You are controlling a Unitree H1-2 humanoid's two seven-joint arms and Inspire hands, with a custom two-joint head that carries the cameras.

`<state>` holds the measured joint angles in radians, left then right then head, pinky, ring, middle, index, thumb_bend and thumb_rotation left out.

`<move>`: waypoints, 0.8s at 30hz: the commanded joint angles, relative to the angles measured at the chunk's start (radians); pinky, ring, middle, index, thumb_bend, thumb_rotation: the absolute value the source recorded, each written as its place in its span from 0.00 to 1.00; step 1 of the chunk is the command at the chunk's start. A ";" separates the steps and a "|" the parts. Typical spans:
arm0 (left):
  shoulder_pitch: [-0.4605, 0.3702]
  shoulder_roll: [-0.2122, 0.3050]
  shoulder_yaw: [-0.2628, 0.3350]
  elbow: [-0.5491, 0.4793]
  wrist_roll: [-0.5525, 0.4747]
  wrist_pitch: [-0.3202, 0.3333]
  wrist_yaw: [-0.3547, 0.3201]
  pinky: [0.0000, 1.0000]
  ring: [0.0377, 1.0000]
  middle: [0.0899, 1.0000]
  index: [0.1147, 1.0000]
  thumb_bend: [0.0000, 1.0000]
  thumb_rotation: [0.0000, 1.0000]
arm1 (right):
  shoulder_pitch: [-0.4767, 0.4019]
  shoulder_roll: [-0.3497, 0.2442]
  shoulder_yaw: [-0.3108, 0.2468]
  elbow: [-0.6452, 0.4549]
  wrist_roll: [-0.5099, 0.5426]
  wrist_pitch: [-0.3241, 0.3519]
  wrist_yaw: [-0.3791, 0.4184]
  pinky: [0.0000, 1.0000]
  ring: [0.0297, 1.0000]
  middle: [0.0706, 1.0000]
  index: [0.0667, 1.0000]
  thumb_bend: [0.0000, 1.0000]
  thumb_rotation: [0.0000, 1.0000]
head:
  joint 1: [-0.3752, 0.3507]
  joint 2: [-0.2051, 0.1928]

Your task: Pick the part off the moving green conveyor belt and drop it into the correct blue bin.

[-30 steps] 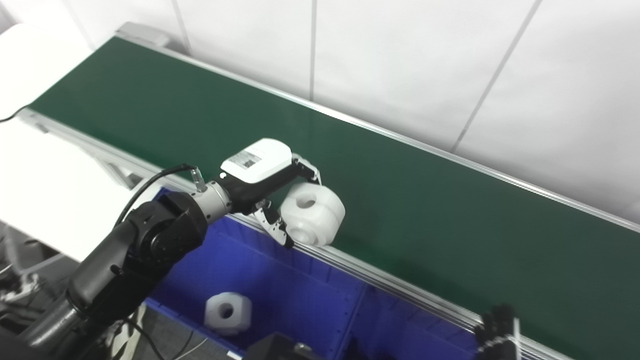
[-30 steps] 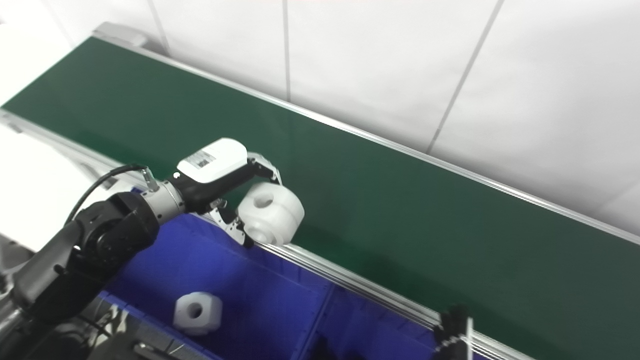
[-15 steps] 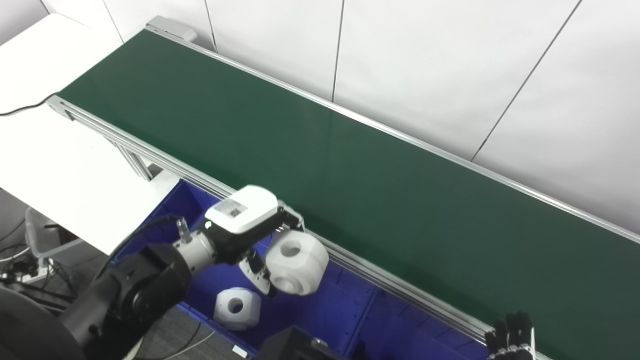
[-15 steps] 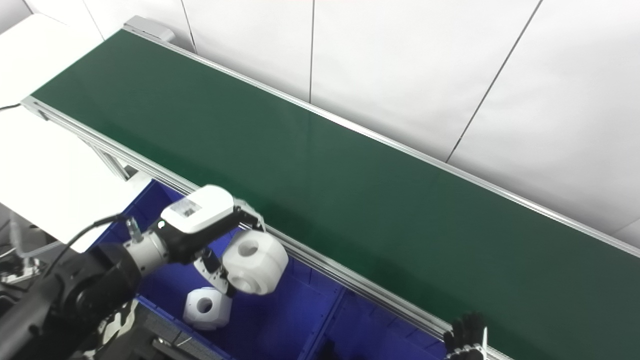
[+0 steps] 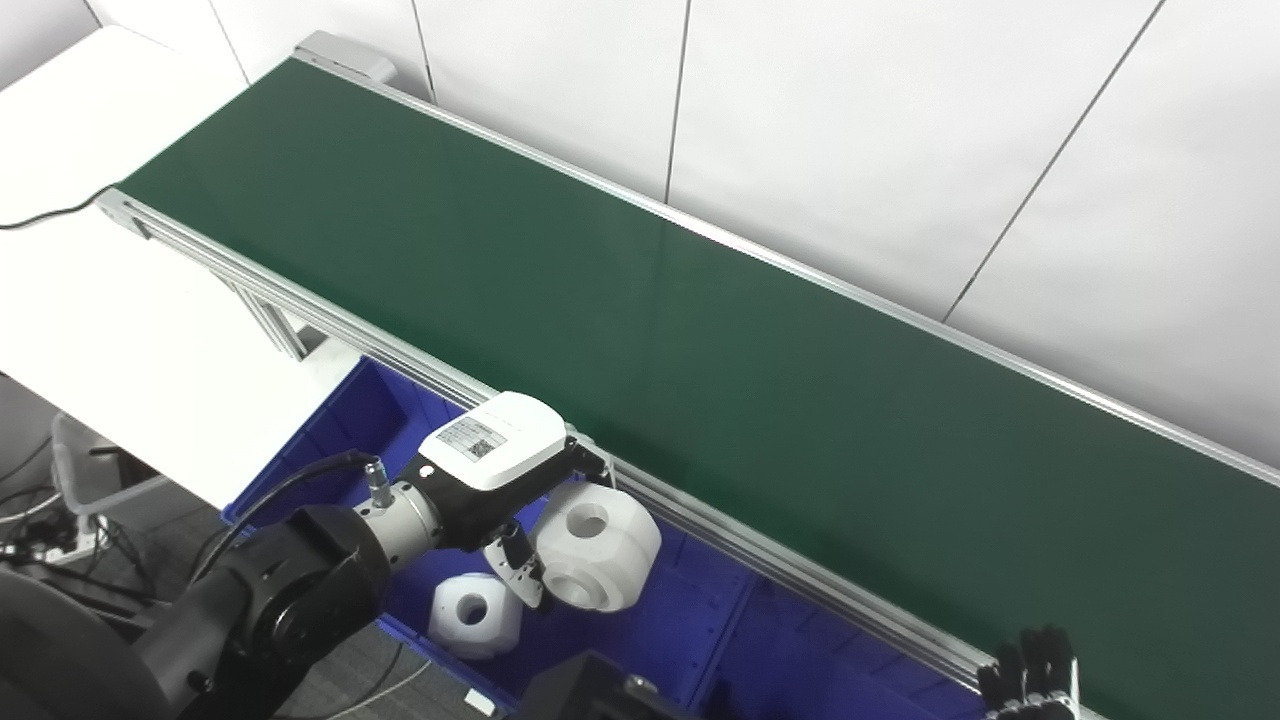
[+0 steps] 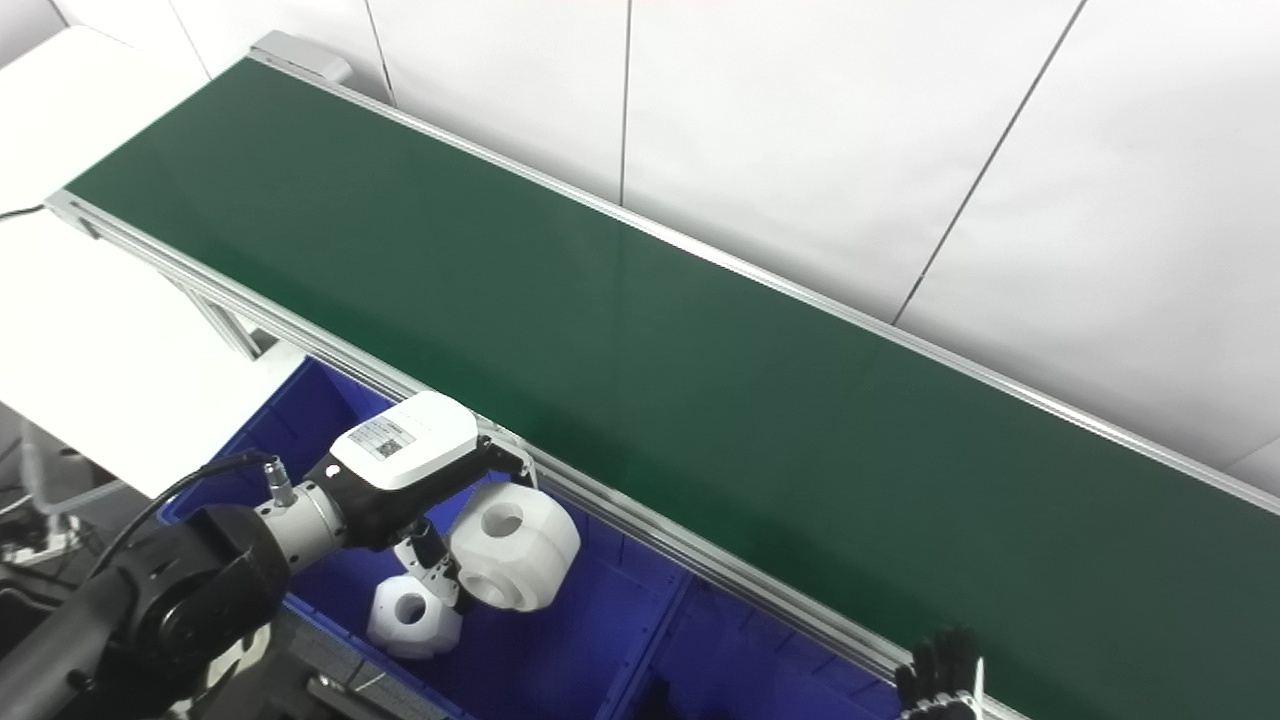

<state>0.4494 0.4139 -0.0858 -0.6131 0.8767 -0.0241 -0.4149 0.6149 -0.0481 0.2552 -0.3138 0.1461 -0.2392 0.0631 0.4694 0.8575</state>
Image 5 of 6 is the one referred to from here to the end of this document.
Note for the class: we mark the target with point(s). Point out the white hexagonal plastic part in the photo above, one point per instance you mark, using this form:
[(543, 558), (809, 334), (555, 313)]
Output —
[(500, 628), (610, 550)]

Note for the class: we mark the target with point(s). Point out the blue plastic bin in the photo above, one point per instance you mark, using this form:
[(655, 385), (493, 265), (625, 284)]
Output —
[(830, 690), (680, 620)]

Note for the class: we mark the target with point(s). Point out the clear plastic container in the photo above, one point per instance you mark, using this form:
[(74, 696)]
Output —
[(75, 470)]

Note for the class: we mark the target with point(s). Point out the black robot torso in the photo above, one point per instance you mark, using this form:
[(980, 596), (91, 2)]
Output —
[(590, 695)]

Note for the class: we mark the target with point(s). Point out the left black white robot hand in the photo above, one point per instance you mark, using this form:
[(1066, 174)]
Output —
[(495, 440)]

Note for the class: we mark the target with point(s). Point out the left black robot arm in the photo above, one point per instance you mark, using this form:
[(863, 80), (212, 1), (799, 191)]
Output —
[(300, 590)]

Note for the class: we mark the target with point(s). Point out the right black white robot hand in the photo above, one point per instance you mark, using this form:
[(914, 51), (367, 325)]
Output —
[(1035, 680)]

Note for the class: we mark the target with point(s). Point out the white power strip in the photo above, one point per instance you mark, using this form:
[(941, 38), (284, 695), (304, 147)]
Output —
[(50, 545)]

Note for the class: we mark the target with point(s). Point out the white table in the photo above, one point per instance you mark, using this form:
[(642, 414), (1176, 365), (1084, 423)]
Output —
[(100, 330)]

